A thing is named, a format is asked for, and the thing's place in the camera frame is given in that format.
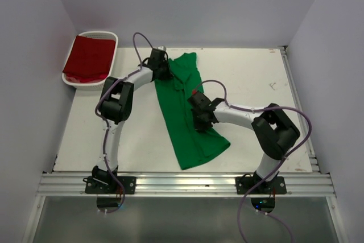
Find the green t shirt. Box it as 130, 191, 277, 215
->
154, 52, 230, 170

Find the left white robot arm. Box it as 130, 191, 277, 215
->
92, 46, 172, 185

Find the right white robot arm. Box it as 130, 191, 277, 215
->
188, 91, 300, 182

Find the white plastic basket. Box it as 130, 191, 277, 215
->
61, 31, 118, 91

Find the red t shirt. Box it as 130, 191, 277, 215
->
63, 35, 116, 84

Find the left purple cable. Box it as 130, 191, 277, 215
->
94, 32, 160, 214

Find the purple cable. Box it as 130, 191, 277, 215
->
193, 79, 312, 243
94, 32, 160, 214

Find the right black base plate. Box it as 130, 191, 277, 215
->
235, 175, 287, 195

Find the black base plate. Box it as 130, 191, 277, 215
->
235, 175, 287, 195
82, 176, 137, 195

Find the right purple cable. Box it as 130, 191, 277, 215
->
193, 79, 312, 243

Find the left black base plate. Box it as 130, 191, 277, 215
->
82, 176, 137, 195

